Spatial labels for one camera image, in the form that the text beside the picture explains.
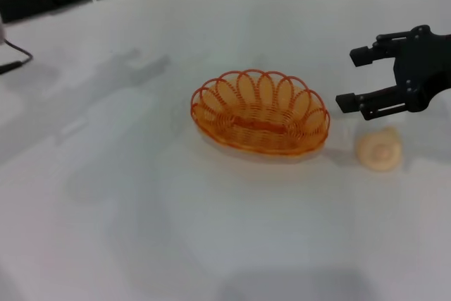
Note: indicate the beige steamed bun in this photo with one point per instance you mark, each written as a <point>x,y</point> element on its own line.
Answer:
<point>380,153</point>

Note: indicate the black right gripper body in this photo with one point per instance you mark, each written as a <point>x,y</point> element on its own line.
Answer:
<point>423,68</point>

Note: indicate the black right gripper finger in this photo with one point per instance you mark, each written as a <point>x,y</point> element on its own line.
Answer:
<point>361,56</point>
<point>347,103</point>

